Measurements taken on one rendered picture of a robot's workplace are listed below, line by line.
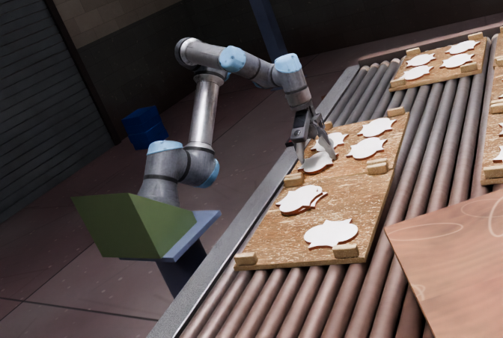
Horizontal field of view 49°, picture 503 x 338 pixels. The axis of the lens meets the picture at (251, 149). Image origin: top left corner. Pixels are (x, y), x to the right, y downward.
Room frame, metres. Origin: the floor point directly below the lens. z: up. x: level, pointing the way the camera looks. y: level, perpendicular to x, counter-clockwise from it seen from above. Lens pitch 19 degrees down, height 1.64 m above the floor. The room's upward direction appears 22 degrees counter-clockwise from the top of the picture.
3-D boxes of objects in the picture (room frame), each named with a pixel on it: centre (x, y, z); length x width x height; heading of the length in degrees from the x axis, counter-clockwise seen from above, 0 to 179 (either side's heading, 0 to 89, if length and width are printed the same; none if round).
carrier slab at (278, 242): (1.33, -0.10, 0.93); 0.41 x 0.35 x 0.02; 149
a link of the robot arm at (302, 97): (1.67, -0.20, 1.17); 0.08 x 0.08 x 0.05
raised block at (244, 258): (1.23, 0.12, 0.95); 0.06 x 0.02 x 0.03; 59
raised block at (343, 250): (1.10, -0.11, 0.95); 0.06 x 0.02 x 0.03; 59
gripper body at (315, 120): (1.68, -0.20, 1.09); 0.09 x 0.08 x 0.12; 150
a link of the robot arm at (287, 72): (1.68, -0.20, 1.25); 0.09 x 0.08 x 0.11; 34
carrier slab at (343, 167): (1.70, -0.30, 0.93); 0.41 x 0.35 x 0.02; 151
